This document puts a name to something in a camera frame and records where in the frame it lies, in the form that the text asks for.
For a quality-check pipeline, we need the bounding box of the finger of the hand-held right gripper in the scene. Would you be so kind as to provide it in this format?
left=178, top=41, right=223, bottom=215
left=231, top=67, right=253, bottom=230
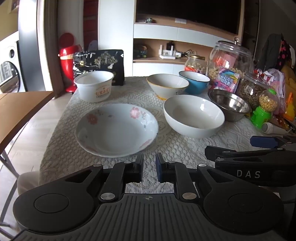
left=205, top=146, right=278, bottom=161
left=250, top=136, right=296, bottom=150

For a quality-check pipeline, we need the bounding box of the grey hanging jacket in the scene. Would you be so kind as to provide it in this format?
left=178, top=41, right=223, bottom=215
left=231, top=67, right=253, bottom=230
left=261, top=34, right=284, bottom=71

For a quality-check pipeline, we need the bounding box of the white washing machine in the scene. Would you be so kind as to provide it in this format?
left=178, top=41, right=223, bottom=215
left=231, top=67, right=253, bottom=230
left=0, top=31, right=26, bottom=93

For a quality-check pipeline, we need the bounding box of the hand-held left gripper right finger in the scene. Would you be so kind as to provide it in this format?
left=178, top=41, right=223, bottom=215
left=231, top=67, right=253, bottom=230
left=155, top=152, right=223, bottom=201

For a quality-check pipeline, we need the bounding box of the glass sunflower seed jar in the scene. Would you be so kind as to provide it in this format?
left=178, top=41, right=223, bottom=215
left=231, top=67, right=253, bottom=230
left=236, top=69, right=270, bottom=110

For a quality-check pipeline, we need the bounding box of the wooden side table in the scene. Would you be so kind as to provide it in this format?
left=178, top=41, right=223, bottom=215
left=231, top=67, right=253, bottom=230
left=0, top=91, right=54, bottom=153

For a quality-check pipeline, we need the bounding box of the green gumball machine toy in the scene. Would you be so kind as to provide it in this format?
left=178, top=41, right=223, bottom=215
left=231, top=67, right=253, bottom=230
left=250, top=89, right=279, bottom=128

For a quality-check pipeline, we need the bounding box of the yellow-rimmed white bowl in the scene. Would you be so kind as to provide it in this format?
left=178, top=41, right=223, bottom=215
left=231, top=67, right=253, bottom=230
left=146, top=74, right=190, bottom=100

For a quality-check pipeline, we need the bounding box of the white floral plate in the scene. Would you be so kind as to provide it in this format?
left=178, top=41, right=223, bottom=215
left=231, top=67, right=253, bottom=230
left=75, top=103, right=159, bottom=158

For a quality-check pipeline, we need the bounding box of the white printed paper bowl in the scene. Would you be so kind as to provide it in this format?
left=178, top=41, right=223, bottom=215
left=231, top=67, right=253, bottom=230
left=73, top=71, right=114, bottom=103

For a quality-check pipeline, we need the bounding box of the black snack bag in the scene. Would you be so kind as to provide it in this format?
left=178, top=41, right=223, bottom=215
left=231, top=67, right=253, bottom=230
left=73, top=49, right=125, bottom=87

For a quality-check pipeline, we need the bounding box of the blue bowl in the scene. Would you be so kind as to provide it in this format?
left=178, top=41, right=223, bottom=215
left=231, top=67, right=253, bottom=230
left=179, top=70, right=211, bottom=95

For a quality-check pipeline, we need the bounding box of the white and wood cabinet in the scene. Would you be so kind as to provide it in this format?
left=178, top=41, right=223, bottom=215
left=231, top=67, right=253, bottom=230
left=98, top=0, right=245, bottom=77

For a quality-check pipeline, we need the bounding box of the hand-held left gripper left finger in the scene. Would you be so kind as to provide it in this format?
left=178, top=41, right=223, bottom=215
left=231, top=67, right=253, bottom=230
left=65, top=153, right=144, bottom=202

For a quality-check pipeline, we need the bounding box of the green toy tractor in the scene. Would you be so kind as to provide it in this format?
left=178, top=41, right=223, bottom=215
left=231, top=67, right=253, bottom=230
left=134, top=44, right=148, bottom=59

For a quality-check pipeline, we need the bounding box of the large glass jar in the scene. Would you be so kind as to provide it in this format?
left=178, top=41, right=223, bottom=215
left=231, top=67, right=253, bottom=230
left=207, top=37, right=253, bottom=90

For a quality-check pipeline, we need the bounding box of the gold-lidded peanut jar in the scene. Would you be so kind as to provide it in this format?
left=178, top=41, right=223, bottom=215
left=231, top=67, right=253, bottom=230
left=184, top=54, right=207, bottom=75

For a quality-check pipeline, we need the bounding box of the black television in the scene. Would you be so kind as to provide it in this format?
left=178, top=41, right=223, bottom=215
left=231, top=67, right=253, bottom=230
left=135, top=0, right=242, bottom=35

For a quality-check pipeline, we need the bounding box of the red goblet-shaped container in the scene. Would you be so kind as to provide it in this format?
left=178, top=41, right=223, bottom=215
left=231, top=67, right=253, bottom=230
left=58, top=32, right=84, bottom=93

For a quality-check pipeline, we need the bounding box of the white router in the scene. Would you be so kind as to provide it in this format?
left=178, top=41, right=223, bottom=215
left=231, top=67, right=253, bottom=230
left=158, top=44, right=176, bottom=59

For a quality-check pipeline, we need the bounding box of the white standing air conditioner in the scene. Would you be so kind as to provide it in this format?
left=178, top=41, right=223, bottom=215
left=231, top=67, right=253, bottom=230
left=18, top=0, right=55, bottom=92

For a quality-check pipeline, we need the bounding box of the pink marshmallow bag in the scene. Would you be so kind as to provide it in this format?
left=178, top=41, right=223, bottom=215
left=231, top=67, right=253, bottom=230
left=213, top=68, right=241, bottom=94

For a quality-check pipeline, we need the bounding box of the beige stool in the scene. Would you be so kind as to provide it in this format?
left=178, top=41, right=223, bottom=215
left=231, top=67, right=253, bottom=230
left=17, top=171, right=42, bottom=195

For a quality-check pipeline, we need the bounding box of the pink plastic bag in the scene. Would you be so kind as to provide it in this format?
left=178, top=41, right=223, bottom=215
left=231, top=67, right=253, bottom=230
left=264, top=68, right=287, bottom=114

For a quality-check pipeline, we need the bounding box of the stainless steel bowl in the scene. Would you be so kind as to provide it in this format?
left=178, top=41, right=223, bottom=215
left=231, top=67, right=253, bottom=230
left=207, top=89, right=252, bottom=122

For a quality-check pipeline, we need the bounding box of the white lace tablecloth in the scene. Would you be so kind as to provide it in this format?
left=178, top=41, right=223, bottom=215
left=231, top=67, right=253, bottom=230
left=39, top=76, right=296, bottom=195

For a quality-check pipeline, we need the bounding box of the plain white bowl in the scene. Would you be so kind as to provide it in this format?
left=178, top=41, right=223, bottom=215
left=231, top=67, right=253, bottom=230
left=163, top=95, right=225, bottom=139

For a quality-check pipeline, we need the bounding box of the black red floral garment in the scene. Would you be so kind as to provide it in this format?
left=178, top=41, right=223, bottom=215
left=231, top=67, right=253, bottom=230
left=277, top=39, right=292, bottom=70

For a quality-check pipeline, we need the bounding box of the white toy microphone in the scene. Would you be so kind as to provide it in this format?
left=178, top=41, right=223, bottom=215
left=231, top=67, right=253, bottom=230
left=261, top=122, right=289, bottom=135

